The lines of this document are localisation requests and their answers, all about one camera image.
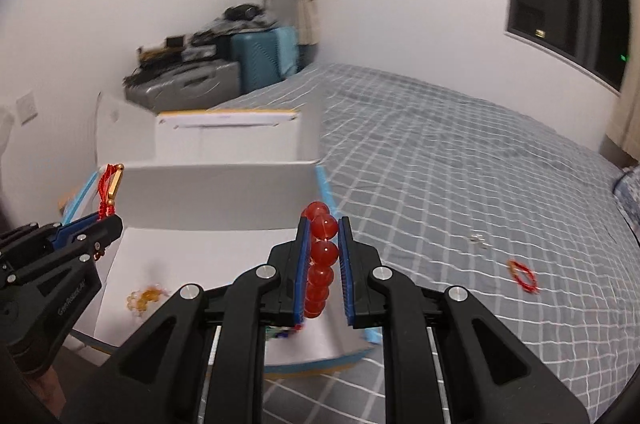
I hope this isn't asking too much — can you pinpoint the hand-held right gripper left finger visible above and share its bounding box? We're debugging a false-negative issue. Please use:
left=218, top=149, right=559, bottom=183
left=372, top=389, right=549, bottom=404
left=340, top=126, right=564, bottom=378
left=62, top=217, right=313, bottom=424

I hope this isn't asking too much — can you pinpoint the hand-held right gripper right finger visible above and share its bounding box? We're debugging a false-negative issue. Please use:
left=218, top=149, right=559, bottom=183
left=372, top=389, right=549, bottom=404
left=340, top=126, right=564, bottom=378
left=337, top=217, right=591, bottom=424

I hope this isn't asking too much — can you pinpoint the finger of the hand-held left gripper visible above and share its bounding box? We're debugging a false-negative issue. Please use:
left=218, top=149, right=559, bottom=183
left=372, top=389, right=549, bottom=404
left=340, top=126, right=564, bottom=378
left=0, top=215, right=124, bottom=291
left=0, top=211, right=103, bottom=262

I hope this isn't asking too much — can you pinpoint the red bead bracelet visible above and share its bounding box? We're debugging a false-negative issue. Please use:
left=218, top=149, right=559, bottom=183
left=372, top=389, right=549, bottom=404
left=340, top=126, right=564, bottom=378
left=300, top=201, right=338, bottom=320

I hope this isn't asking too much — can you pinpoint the red cord bracelet gold tube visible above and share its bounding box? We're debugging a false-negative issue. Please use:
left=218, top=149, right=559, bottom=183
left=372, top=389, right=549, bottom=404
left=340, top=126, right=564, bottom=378
left=95, top=163, right=126, bottom=222

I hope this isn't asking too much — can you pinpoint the yellow bead bracelet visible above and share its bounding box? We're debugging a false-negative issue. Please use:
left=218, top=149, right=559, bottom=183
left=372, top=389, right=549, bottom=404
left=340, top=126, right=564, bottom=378
left=125, top=285, right=168, bottom=317

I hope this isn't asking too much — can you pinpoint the blue and orange cardboard box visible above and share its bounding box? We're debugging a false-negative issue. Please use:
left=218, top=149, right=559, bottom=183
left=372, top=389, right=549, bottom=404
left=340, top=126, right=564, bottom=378
left=60, top=92, right=383, bottom=380

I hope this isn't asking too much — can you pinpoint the grey suitcase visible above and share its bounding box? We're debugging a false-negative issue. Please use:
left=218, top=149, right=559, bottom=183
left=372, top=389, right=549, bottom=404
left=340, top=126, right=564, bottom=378
left=124, top=59, right=242, bottom=111

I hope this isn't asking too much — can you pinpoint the blue suitcase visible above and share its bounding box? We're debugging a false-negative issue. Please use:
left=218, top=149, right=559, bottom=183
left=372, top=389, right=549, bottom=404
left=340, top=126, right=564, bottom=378
left=230, top=26, right=301, bottom=95

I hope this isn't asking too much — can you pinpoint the pile of dark gadgets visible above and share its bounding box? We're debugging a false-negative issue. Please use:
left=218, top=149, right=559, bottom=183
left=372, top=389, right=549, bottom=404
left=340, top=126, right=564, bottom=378
left=137, top=3, right=281, bottom=68

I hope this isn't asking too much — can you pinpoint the blue plaid floral pillow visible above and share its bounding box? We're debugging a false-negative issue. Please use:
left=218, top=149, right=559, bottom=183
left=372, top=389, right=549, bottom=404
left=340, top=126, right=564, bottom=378
left=612, top=164, right=640, bottom=225

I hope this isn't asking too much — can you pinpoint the white wall socket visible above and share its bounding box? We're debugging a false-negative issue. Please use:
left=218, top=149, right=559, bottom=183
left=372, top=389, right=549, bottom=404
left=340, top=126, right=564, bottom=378
left=15, top=92, right=39, bottom=125

